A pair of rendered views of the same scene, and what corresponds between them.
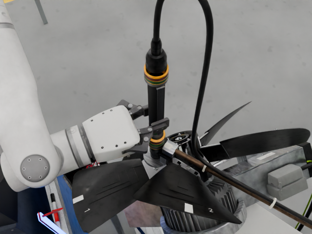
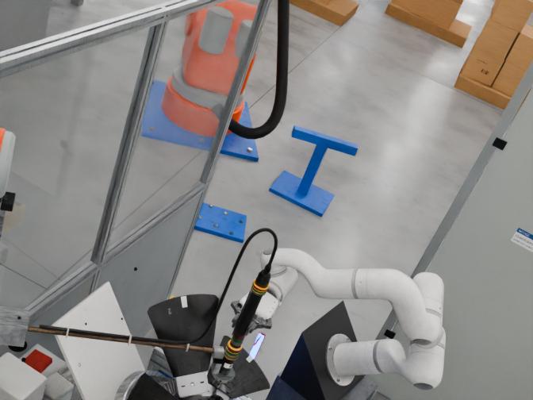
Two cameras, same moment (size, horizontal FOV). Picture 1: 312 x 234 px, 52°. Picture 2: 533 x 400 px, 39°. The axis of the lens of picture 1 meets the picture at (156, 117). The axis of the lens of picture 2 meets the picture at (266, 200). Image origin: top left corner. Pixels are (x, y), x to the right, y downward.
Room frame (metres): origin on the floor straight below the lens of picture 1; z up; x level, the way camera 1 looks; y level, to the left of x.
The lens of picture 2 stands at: (1.28, -1.32, 2.88)
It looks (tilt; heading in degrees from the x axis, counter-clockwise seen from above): 31 degrees down; 128
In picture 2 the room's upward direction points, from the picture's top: 22 degrees clockwise
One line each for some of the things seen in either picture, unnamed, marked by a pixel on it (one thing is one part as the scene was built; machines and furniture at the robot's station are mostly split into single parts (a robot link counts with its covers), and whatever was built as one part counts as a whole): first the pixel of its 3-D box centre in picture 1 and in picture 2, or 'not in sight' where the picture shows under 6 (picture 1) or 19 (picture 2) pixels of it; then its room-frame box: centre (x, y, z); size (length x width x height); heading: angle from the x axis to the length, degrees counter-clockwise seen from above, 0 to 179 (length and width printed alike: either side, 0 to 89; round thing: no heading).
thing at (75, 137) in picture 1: (79, 144); (268, 295); (0.29, 0.16, 1.49); 0.09 x 0.03 x 0.08; 24
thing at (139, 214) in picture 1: (146, 204); not in sight; (0.31, 0.03, 0.98); 0.20 x 0.16 x 0.20; 23
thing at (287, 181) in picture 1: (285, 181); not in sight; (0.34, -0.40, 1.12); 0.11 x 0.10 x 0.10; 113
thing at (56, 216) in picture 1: (55, 211); not in sight; (0.32, 0.38, 0.87); 0.14 x 0.01 x 0.01; 20
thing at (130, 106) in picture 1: (144, 107); (255, 328); (0.38, 0.03, 1.49); 0.07 x 0.03 x 0.03; 114
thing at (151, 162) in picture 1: (159, 149); (224, 362); (0.35, -0.01, 1.33); 0.09 x 0.07 x 0.10; 58
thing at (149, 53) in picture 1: (156, 116); (243, 325); (0.36, 0.00, 1.49); 0.04 x 0.04 x 0.46
